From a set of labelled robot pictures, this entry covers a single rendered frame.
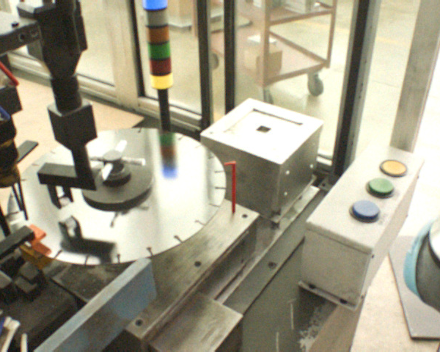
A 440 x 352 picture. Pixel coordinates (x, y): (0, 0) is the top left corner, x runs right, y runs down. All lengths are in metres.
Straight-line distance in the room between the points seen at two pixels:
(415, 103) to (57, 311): 0.69
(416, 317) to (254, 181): 1.06
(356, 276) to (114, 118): 0.81
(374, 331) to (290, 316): 0.98
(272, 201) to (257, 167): 0.07
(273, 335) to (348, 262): 0.16
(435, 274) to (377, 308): 1.19
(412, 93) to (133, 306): 0.61
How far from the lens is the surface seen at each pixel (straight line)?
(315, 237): 0.75
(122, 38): 1.28
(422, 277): 0.66
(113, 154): 0.71
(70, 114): 0.57
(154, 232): 0.64
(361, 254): 0.73
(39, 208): 0.73
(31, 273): 0.69
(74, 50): 0.52
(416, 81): 0.90
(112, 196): 0.70
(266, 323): 0.79
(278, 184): 0.88
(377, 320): 1.79
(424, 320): 1.82
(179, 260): 0.74
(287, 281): 0.85
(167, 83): 0.95
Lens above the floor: 1.39
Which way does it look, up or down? 37 degrees down
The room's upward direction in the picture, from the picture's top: 1 degrees counter-clockwise
